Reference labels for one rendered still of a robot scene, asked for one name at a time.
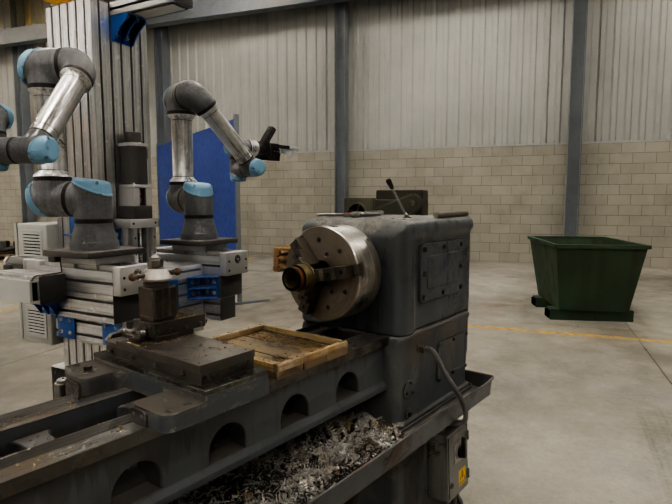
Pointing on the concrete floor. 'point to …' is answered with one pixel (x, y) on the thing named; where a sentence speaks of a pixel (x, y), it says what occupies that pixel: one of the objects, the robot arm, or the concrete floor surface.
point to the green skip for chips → (586, 276)
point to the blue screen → (212, 168)
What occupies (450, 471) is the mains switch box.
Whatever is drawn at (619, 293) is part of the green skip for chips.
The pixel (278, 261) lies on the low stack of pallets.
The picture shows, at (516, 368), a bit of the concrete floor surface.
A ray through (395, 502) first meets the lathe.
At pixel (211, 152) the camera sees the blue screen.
